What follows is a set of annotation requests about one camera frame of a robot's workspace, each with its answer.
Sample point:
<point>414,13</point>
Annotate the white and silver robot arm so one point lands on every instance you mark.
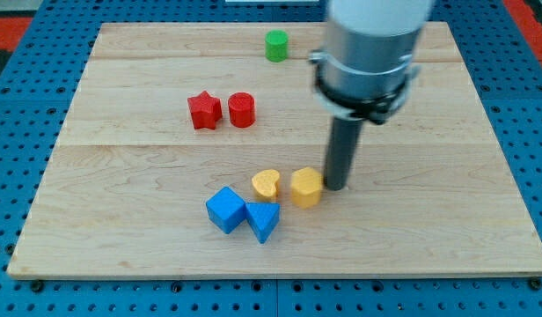
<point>363,68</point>

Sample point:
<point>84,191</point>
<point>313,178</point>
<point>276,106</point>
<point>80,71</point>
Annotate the red star block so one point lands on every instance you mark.
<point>205,110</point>

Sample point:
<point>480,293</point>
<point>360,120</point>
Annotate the yellow heart block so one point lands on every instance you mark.
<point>266,185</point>

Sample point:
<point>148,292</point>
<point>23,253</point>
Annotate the yellow hexagon block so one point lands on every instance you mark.
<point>306,187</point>

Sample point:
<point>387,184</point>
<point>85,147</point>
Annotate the blue triangle block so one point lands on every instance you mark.
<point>262,218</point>

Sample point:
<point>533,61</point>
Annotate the red cylinder block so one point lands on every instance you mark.
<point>242,109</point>

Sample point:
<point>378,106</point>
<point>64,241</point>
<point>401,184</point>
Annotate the blue cube block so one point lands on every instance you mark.
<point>226,209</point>

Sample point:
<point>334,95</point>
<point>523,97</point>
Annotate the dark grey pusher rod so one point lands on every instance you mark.
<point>343,139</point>

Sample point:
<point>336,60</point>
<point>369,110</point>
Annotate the wooden board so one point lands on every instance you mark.
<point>123,196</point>

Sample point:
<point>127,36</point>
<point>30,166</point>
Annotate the green cylinder block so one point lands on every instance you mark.
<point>276,45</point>

